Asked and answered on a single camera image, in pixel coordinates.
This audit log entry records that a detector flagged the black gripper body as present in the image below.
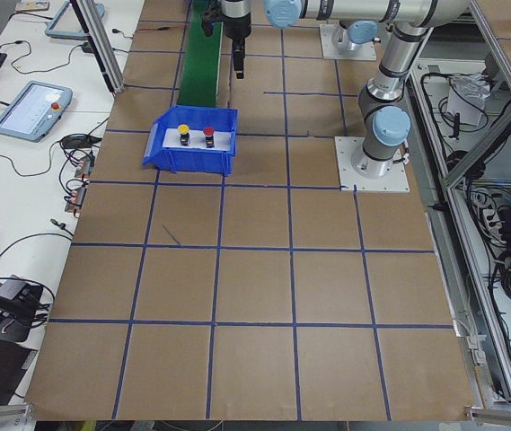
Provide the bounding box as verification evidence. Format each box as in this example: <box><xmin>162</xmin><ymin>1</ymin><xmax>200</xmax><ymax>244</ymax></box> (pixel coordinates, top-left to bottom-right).
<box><xmin>220</xmin><ymin>0</ymin><xmax>251</xmax><ymax>40</ymax></box>

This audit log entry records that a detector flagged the red push button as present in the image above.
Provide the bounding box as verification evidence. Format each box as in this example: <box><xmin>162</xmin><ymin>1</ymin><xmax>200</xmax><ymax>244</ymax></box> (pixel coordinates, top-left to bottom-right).
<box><xmin>203</xmin><ymin>126</ymin><xmax>215</xmax><ymax>148</ymax></box>

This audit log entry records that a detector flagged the yellow push button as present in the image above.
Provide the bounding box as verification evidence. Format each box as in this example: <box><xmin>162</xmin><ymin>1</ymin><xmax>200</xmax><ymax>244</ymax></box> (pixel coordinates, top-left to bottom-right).
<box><xmin>177</xmin><ymin>124</ymin><xmax>190</xmax><ymax>146</ymax></box>

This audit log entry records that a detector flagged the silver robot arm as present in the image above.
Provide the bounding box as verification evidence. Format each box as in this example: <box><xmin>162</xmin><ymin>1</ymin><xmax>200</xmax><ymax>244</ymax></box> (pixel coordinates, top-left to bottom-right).
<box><xmin>263</xmin><ymin>1</ymin><xmax>470</xmax><ymax>180</ymax></box>

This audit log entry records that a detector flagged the green conveyor belt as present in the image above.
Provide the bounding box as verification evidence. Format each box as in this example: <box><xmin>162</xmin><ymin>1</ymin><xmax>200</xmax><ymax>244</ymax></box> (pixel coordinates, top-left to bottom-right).
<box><xmin>177</xmin><ymin>1</ymin><xmax>222</xmax><ymax>107</ymax></box>

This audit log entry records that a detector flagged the white foam pad left bin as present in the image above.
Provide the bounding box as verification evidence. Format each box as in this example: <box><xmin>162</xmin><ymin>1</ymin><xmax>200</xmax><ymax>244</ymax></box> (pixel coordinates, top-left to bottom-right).
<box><xmin>161</xmin><ymin>128</ymin><xmax>233</xmax><ymax>151</ymax></box>

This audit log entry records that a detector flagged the blue left plastic bin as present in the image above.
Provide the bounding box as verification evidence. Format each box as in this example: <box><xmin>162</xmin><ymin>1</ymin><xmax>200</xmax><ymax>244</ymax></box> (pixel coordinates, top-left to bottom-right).
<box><xmin>142</xmin><ymin>105</ymin><xmax>238</xmax><ymax>176</ymax></box>

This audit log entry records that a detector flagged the far teach pendant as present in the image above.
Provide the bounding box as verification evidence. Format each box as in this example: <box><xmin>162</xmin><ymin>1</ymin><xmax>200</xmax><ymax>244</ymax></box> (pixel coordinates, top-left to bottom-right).
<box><xmin>45</xmin><ymin>1</ymin><xmax>86</xmax><ymax>40</ymax></box>

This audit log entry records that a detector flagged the teach pendant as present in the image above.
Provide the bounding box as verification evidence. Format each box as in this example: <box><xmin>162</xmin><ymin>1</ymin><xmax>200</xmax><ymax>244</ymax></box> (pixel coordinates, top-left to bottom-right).
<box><xmin>0</xmin><ymin>81</ymin><xmax>73</xmax><ymax>142</ymax></box>
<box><xmin>45</xmin><ymin>1</ymin><xmax>86</xmax><ymax>40</ymax></box>

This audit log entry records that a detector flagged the near teach pendant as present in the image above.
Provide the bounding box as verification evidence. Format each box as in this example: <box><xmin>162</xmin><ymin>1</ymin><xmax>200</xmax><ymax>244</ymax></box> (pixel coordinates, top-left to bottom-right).
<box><xmin>0</xmin><ymin>81</ymin><xmax>73</xmax><ymax>142</ymax></box>

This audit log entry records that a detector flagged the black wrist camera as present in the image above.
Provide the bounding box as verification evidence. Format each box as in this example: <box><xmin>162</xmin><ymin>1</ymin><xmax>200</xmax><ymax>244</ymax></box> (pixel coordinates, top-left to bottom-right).
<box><xmin>201</xmin><ymin>6</ymin><xmax>219</xmax><ymax>37</ymax></box>

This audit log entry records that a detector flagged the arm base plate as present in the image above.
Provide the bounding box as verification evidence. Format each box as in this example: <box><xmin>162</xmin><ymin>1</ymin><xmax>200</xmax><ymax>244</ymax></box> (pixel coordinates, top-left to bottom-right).
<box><xmin>335</xmin><ymin>136</ymin><xmax>410</xmax><ymax>193</ymax></box>
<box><xmin>320</xmin><ymin>20</ymin><xmax>378</xmax><ymax>61</ymax></box>

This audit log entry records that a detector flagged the aluminium frame post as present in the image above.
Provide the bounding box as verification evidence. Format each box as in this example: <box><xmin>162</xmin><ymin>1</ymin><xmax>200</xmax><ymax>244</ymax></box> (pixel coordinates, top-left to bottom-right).
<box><xmin>70</xmin><ymin>0</ymin><xmax>125</xmax><ymax>94</ymax></box>

